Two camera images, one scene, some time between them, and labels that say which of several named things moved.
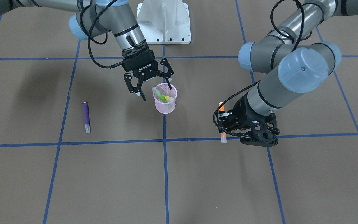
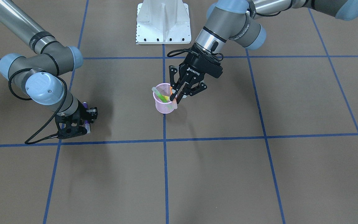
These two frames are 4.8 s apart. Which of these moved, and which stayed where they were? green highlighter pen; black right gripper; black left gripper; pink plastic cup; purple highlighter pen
Moved: black left gripper; black right gripper
Stayed: green highlighter pen; purple highlighter pen; pink plastic cup
